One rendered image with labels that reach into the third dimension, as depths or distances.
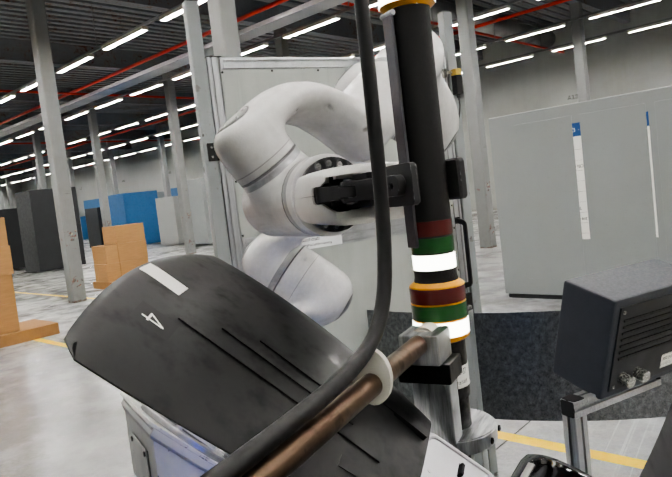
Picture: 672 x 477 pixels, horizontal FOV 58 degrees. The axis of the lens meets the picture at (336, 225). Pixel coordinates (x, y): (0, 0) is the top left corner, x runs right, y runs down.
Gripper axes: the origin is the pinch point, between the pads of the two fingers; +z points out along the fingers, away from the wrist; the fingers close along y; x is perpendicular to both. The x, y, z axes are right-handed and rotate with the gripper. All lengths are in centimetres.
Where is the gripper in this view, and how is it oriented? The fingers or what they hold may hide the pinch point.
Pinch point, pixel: (424, 182)
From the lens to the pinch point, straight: 47.6
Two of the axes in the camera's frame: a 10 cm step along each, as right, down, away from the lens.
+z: 4.7, -0.2, -8.8
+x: -1.2, -9.9, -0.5
